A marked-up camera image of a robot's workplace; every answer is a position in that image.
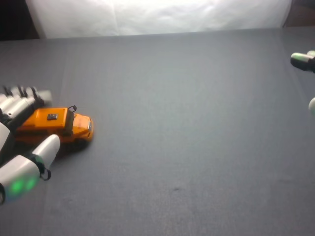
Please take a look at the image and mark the yellow toy car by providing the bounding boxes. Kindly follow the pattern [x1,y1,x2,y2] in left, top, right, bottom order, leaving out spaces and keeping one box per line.
[14,105,95,151]

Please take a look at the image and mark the grey table cloth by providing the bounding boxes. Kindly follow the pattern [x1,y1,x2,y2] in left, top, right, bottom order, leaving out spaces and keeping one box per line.
[0,27,315,236]

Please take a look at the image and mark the white backdrop sheet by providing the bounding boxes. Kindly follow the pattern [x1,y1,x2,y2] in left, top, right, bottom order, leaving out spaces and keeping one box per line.
[25,0,292,39]

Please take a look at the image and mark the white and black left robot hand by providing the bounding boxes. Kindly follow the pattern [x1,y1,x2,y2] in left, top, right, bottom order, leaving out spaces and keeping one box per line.
[0,85,61,206]

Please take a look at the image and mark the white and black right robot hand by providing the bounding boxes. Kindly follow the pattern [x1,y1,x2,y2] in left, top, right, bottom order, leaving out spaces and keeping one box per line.
[290,50,315,118]

